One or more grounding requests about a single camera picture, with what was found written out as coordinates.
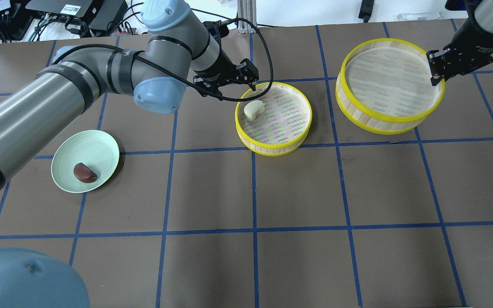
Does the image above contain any brown chocolate bun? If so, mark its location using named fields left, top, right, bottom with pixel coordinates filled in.
left=73, top=163, right=98, bottom=184

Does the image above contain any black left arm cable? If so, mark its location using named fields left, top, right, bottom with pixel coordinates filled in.
left=56, top=18, right=274, bottom=102

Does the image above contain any aluminium frame post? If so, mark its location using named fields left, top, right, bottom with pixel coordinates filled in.
left=236, top=0, right=258, bottom=34

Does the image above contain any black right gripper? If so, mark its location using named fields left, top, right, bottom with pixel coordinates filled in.
left=426, top=19, right=493, bottom=86

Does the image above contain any yellow steamer layer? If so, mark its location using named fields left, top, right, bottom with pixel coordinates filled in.
left=335, top=38, right=445, bottom=135
left=235, top=82, right=313, bottom=157

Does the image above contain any white steamed bun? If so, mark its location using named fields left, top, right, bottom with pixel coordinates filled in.
left=243, top=100, right=265, bottom=121

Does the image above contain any light green round plate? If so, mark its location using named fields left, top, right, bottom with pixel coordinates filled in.
left=51, top=130, right=119, bottom=193

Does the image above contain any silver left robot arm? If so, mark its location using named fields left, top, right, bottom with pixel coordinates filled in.
left=0, top=0, right=259, bottom=308

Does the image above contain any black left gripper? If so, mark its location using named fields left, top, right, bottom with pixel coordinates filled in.
left=193, top=51, right=259, bottom=97

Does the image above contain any black power adapter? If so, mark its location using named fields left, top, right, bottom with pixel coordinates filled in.
left=358, top=0, right=375, bottom=23

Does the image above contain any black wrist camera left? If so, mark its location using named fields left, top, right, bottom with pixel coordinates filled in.
left=203, top=20, right=229, bottom=40

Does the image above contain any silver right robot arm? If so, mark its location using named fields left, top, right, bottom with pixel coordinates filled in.
left=426, top=0, right=493, bottom=86

